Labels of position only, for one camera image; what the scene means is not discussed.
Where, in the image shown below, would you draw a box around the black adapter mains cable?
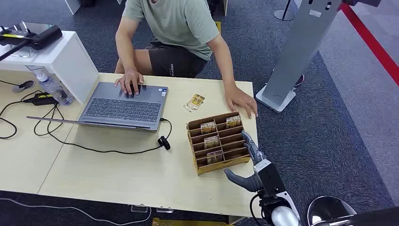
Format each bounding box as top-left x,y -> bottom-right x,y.
0,90 -> 43,140

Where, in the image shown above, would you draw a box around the white cabinet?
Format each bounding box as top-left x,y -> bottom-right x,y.
64,0 -> 82,15

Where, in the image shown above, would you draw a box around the grey kiosk stand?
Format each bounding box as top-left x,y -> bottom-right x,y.
255,0 -> 343,113

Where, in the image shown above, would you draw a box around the shiny silver dome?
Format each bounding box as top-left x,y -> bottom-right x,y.
307,195 -> 358,226

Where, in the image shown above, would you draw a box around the black cable tie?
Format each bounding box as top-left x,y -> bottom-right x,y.
158,136 -> 171,151

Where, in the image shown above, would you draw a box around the red barrier belt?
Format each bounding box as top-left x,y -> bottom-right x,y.
340,3 -> 399,87

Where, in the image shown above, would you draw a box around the person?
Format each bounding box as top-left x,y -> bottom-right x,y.
113,0 -> 259,120

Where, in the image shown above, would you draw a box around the yellow printed card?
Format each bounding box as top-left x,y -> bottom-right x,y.
226,115 -> 242,129
184,94 -> 206,113
200,121 -> 217,135
204,136 -> 220,150
207,150 -> 224,165

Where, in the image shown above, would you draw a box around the yellow object under desk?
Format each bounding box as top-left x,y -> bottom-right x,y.
152,217 -> 233,226

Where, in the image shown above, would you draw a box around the grey laptop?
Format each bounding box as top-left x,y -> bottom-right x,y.
26,81 -> 169,132

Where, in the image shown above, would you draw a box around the black remote controller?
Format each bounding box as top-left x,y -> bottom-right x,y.
0,24 -> 63,51

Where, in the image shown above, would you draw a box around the black power adapter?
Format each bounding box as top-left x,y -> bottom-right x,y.
23,92 -> 59,106

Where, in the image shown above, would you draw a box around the black laptop power cable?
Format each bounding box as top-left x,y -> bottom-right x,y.
33,104 -> 173,155

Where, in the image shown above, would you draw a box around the black and white wrist camera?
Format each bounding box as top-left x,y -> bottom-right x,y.
253,159 -> 287,195

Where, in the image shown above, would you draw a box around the clear acrylic stand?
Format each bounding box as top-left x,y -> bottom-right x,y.
9,45 -> 35,59

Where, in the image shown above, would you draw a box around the white desk shelf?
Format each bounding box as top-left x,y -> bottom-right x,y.
0,30 -> 100,105

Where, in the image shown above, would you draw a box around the wooden card organizer box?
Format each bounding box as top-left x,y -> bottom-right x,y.
186,112 -> 252,176

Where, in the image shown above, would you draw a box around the clear plastic water bottle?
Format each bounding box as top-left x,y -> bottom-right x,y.
31,66 -> 74,106

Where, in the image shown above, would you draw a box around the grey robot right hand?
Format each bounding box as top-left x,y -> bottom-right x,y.
223,130 -> 266,193

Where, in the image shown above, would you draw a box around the round stanchion base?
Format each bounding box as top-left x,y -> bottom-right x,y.
273,0 -> 297,22

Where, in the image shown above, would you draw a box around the white floor cable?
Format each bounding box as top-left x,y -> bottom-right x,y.
0,197 -> 153,226

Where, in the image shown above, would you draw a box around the black rod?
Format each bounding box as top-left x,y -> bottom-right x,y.
0,40 -> 30,62

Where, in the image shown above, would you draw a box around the person's left hand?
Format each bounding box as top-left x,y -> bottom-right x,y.
224,86 -> 259,120

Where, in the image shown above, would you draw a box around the person's right hand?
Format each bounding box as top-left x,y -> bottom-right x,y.
114,70 -> 144,97

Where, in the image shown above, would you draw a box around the grey round puck device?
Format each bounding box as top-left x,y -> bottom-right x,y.
12,80 -> 36,94

